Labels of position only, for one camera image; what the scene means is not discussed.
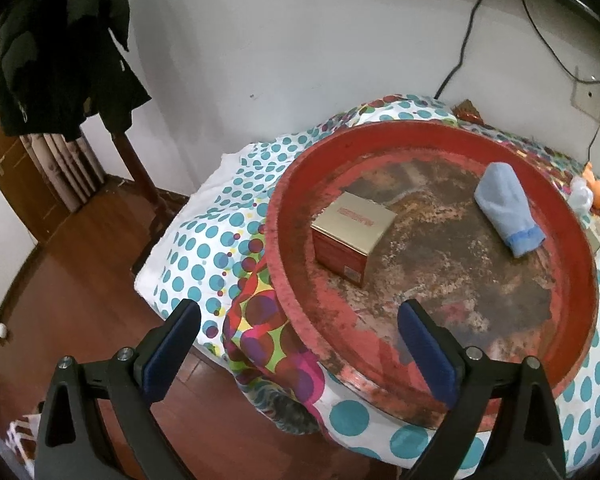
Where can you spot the gold and red box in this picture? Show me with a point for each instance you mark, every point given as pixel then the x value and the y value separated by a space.
pixel 355 222

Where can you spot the black puffer jacket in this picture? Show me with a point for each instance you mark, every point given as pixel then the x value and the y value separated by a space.
pixel 60 50

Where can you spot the polka dot bedsheet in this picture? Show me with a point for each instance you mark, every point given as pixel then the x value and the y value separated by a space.
pixel 210 240

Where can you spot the red candy wrapper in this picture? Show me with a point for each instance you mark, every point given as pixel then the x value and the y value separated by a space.
pixel 466 111

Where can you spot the rolled light blue sock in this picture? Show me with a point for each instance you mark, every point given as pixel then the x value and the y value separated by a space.
pixel 505 205

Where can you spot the brown wooden door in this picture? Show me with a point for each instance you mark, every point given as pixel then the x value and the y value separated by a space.
pixel 5 160

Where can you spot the white plastic frame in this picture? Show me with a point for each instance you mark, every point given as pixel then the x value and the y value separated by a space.
pixel 22 435

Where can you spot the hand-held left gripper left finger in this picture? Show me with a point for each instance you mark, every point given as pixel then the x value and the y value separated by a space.
pixel 161 362

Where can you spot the wooden coat rack pole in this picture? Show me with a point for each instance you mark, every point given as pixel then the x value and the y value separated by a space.
pixel 137 170

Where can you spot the white wall socket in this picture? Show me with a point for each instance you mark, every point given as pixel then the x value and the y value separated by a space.
pixel 590 92

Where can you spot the striped brown curtain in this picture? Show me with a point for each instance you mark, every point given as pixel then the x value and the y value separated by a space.
pixel 65 170

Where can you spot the crumpled clear plastic wrap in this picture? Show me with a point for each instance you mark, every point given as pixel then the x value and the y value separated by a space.
pixel 579 195

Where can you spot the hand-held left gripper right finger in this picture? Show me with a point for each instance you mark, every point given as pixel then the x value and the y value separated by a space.
pixel 426 352

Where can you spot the orange big-eyed toy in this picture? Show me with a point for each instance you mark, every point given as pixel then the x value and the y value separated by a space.
pixel 597 185

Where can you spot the round red metal tray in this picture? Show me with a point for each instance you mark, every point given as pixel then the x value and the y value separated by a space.
pixel 460 270

